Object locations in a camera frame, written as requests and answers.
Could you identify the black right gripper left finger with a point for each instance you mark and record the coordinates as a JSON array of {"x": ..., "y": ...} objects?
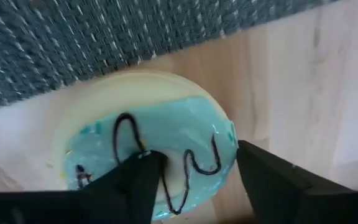
[{"x": 120, "y": 193}]

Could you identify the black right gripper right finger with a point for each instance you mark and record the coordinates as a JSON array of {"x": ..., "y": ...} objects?
[{"x": 275, "y": 186}]

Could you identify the pale yellow round object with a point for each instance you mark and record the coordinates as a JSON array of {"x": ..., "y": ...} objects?
[{"x": 172, "y": 124}]

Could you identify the grey woven placemat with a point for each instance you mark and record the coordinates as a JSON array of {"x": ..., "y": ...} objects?
[{"x": 89, "y": 37}]

